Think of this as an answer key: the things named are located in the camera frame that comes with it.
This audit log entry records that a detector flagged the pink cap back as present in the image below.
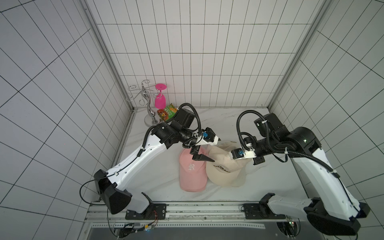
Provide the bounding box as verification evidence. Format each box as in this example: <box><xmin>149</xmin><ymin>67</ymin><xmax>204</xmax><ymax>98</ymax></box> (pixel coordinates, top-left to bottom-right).
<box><xmin>179</xmin><ymin>149</ymin><xmax>208</xmax><ymax>192</ymax></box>

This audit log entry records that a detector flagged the beige cap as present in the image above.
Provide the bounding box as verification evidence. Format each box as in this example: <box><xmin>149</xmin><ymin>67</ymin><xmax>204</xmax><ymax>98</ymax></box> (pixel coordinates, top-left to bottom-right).
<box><xmin>206</xmin><ymin>141</ymin><xmax>251</xmax><ymax>187</ymax></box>

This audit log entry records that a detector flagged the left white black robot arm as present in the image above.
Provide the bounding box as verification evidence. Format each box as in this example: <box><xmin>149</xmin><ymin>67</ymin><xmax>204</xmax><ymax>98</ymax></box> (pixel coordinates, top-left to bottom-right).
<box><xmin>93</xmin><ymin>103</ymin><xmax>220</xmax><ymax>219</ymax></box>

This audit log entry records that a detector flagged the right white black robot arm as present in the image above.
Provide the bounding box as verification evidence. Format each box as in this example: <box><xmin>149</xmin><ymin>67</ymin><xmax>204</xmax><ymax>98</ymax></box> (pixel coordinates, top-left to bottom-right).
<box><xmin>232</xmin><ymin>110</ymin><xmax>371</xmax><ymax>237</ymax></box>

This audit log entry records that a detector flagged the green orange snack packet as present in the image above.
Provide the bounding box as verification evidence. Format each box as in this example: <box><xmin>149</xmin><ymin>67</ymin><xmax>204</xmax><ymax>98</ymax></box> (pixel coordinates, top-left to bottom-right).
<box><xmin>157</xmin><ymin>104</ymin><xmax>178</xmax><ymax>122</ymax></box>

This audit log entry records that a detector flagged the pink plastic goblet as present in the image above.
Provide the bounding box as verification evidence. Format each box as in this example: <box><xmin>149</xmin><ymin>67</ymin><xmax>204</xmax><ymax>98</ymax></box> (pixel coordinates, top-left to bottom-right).
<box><xmin>155</xmin><ymin>84</ymin><xmax>167</xmax><ymax>109</ymax></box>

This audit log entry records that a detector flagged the silver wine glass rack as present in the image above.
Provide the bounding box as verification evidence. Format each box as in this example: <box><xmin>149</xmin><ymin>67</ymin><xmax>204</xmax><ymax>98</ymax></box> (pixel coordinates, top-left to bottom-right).
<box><xmin>126</xmin><ymin>80</ymin><xmax>162</xmax><ymax>127</ymax></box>

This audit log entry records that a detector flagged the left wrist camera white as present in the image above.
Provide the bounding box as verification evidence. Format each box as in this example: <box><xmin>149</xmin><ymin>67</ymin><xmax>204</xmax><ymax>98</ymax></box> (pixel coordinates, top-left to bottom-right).
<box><xmin>199</xmin><ymin>127</ymin><xmax>221</xmax><ymax>146</ymax></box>

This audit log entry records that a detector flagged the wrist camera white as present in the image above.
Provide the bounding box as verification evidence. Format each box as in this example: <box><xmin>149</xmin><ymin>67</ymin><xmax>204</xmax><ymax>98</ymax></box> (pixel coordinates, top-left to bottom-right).
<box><xmin>229</xmin><ymin>148</ymin><xmax>257</xmax><ymax>160</ymax></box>
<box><xmin>199</xmin><ymin>127</ymin><xmax>221</xmax><ymax>146</ymax></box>

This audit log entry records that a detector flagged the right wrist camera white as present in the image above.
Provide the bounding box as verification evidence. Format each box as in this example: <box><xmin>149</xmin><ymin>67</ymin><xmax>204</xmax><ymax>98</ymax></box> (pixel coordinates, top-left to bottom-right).
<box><xmin>229</xmin><ymin>148</ymin><xmax>257</xmax><ymax>160</ymax></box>

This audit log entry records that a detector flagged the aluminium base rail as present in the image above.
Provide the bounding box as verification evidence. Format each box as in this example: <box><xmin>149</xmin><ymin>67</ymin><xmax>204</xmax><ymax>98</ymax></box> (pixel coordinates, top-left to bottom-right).
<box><xmin>85</xmin><ymin>202</ymin><xmax>310</xmax><ymax>230</ymax></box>

